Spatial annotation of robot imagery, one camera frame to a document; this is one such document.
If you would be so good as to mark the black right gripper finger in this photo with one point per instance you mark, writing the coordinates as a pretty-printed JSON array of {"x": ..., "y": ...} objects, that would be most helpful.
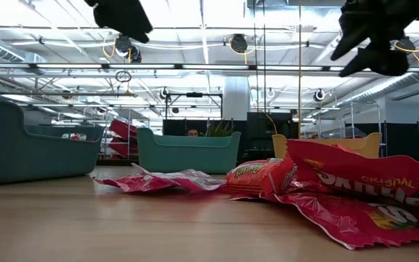
[
  {"x": 384, "y": 62},
  {"x": 355, "y": 40}
]

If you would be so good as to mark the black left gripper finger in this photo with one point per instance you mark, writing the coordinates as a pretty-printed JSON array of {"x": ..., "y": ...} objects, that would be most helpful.
[{"x": 122, "y": 18}]

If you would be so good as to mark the yellow plastic bin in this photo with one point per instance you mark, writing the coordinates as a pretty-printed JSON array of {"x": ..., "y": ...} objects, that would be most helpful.
[{"x": 278, "y": 147}]

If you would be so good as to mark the light teal plastic bin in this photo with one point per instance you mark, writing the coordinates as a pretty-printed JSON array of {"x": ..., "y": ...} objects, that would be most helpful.
[{"x": 180, "y": 156}]

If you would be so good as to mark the dark teal plastic bin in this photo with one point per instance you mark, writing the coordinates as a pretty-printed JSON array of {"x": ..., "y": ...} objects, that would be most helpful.
[{"x": 20, "y": 153}]

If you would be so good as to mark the orange Reese's candy packet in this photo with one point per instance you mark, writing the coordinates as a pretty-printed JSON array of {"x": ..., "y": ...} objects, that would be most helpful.
[{"x": 253, "y": 178}]

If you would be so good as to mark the pink translucent candy packet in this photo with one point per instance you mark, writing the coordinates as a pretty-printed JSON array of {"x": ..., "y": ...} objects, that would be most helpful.
[{"x": 195, "y": 180}]

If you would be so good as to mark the metal shelving rack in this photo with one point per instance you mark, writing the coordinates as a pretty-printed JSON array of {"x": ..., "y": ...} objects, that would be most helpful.
[{"x": 352, "y": 120}]

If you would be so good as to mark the black overhead light beam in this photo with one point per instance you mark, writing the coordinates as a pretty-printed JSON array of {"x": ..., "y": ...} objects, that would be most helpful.
[{"x": 209, "y": 67}]

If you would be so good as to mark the black tall cabinet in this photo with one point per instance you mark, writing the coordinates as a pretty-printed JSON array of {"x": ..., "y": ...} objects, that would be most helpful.
[{"x": 260, "y": 131}]

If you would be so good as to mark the white building column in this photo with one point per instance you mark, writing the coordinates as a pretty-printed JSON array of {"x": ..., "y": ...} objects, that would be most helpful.
[{"x": 235, "y": 98}]

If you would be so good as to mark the person's head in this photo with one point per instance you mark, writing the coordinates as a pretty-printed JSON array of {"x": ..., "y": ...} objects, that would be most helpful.
[{"x": 193, "y": 133}]

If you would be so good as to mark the small artificial succulent plant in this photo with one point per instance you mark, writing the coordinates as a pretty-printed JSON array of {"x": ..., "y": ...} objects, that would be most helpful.
[{"x": 218, "y": 130}]

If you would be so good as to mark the black distant frame stand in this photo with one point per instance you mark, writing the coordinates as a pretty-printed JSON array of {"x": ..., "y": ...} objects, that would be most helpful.
[{"x": 194, "y": 95}]

